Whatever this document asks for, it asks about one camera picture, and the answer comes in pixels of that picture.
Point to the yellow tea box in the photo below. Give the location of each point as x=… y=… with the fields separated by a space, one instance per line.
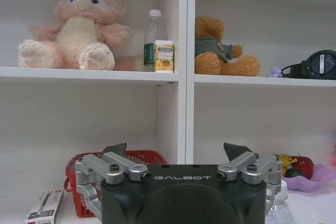
x=163 y=56

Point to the small purple figurine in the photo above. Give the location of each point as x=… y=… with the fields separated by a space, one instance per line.
x=275 y=72

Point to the red plastic basket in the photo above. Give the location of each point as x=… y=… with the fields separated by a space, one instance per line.
x=78 y=182

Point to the dark green round fruit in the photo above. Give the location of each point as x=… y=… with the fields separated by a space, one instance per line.
x=293 y=172

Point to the brown teddy bear green shirt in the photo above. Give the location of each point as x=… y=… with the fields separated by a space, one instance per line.
x=218 y=47

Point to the clear plastic water bottle green label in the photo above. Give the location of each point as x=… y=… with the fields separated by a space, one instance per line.
x=153 y=37

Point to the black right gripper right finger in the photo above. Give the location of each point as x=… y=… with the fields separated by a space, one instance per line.
x=252 y=167

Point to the clear plastic bottle white cap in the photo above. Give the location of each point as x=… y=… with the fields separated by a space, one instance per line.
x=278 y=209

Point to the pink plush bunny toy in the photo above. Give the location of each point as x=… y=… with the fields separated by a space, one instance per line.
x=74 y=28

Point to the red apple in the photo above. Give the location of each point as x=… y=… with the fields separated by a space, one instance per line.
x=303 y=165

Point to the purple plastic fruit bowl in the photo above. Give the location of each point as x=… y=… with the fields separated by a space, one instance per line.
x=312 y=178

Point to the black headphones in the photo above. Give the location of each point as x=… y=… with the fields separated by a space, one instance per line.
x=315 y=64

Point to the white and black pen box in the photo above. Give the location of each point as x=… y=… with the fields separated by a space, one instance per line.
x=46 y=207

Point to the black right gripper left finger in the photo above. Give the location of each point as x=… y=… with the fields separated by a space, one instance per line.
x=105 y=166

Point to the white shelf unit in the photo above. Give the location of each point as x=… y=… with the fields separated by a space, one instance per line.
x=181 y=77

